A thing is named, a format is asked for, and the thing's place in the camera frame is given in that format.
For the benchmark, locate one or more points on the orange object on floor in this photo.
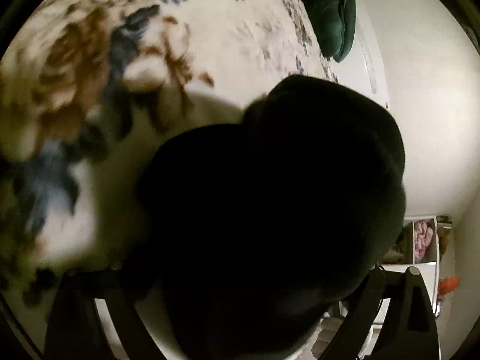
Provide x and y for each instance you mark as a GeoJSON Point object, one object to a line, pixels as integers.
{"type": "Point", "coordinates": [448, 285]}

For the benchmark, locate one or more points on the white storage shelf unit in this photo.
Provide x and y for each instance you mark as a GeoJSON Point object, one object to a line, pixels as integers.
{"type": "Point", "coordinates": [399, 257]}

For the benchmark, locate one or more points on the dark green pillow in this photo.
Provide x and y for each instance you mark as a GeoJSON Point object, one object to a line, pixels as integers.
{"type": "Point", "coordinates": [334, 24]}

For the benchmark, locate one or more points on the black small garment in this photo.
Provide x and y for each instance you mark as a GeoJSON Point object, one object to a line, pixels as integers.
{"type": "Point", "coordinates": [248, 231]}

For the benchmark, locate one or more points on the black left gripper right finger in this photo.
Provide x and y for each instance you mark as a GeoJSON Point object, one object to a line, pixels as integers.
{"type": "Point", "coordinates": [409, 329]}

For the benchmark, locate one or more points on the pink folded clothes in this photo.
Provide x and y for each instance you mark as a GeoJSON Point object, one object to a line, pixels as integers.
{"type": "Point", "coordinates": [423, 235]}

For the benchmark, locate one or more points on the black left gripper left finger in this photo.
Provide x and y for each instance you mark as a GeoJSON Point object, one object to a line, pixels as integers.
{"type": "Point", "coordinates": [74, 329]}

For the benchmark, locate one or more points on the floral white bed blanket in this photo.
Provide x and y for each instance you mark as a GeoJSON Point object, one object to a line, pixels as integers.
{"type": "Point", "coordinates": [90, 90]}

